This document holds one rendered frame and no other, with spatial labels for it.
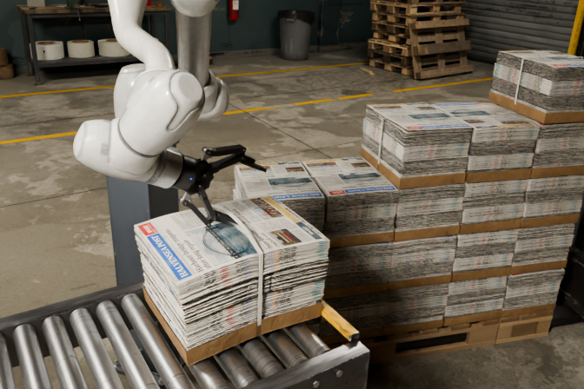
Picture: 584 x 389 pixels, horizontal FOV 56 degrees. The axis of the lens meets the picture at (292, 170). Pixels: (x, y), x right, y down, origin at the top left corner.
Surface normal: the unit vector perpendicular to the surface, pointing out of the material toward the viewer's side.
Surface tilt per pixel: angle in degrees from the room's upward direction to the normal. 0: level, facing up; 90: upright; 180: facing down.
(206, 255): 4
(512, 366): 0
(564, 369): 0
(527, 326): 90
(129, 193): 90
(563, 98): 90
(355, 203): 90
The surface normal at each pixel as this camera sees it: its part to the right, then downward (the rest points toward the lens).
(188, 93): 0.69, -0.33
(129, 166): 0.17, 0.79
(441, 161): 0.29, 0.36
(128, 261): -0.39, 0.33
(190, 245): -0.01, -0.90
